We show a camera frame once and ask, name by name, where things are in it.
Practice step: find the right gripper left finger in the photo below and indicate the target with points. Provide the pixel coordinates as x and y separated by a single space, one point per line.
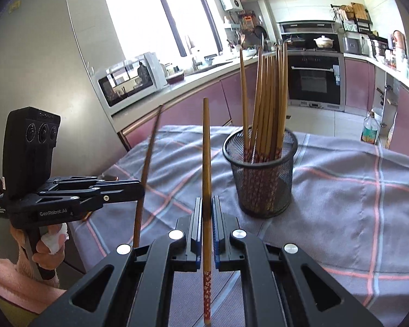
131 286

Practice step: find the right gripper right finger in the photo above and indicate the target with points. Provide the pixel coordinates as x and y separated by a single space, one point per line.
282 286

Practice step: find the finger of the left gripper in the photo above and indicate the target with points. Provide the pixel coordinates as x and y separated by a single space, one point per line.
119 195
119 180

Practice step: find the black camera box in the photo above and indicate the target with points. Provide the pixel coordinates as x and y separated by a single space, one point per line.
30 138

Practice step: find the white ceramic pot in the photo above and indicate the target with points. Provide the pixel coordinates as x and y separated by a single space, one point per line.
324 42

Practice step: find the white microwave oven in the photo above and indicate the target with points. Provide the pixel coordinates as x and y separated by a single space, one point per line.
129 81

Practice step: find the built-in black oven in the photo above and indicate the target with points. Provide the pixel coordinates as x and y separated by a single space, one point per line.
317 79

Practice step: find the bamboo chopstick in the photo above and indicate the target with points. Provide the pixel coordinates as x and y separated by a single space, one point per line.
282 97
262 106
276 106
256 105
270 101
244 106

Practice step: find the pink sleeve forearm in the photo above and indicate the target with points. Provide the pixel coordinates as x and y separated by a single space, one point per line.
25 292

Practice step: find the oil bottle on floor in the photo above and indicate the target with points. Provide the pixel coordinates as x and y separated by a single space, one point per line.
370 130

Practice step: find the grey plaid tablecloth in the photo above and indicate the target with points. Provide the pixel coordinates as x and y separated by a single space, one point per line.
349 211

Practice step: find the black mesh cup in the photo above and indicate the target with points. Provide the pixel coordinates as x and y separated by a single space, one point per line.
264 189

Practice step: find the left hand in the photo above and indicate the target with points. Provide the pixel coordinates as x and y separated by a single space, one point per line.
48 255

